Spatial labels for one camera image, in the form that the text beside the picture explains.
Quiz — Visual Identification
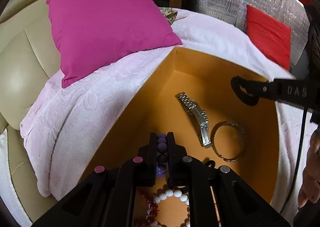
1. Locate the purple bead bracelet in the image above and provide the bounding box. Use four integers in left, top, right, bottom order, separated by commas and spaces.
156, 133, 169, 179

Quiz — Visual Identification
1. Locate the white bead bracelet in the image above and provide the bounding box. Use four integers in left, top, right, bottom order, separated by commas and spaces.
146, 188, 191, 227

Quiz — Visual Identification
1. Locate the red bead bracelet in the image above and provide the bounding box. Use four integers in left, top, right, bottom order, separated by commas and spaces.
135, 184, 190, 227

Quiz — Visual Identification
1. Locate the silver metal watch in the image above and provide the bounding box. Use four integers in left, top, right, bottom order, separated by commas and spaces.
175, 92, 212, 148

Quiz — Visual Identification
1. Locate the person right hand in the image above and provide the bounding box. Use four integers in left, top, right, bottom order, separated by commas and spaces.
298, 131, 320, 207

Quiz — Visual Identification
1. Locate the red pillow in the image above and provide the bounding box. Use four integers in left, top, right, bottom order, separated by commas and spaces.
246, 5, 291, 71

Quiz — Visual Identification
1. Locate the orange cardboard box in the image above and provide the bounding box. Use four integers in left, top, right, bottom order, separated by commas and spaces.
77, 45, 281, 227

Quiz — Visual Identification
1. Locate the silver insulation foil panel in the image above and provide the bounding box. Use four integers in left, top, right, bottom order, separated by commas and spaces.
194, 0, 310, 68

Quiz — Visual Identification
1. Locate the magenta pillow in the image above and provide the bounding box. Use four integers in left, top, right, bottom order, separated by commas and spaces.
46, 0, 182, 88

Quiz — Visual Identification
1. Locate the patterned cloth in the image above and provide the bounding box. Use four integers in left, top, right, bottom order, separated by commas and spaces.
159, 7, 188, 25

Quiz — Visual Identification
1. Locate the black cable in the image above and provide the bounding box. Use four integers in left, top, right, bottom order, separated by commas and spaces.
281, 105, 309, 214

